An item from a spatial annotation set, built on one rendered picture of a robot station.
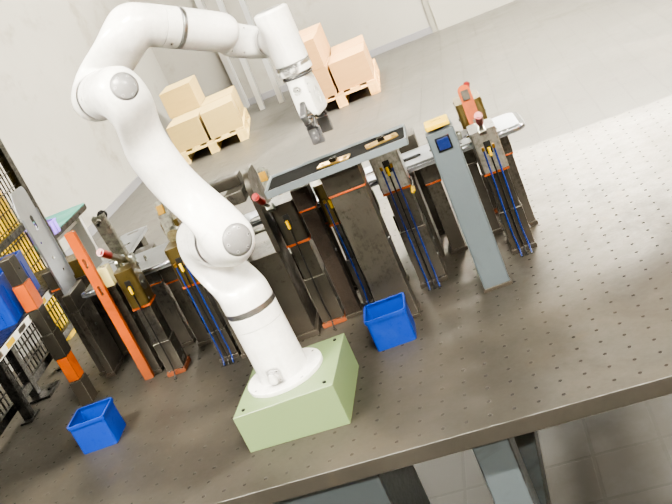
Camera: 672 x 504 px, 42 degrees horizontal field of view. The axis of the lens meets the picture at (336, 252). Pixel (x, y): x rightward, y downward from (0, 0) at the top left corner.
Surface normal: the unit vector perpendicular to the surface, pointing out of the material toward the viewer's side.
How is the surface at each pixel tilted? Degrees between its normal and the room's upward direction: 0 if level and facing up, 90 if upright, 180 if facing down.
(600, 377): 0
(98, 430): 90
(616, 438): 0
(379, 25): 90
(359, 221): 90
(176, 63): 90
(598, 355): 0
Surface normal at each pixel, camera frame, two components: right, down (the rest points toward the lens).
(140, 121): 0.75, 0.52
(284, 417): -0.10, 0.40
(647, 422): -0.38, -0.86
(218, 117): 0.13, 0.31
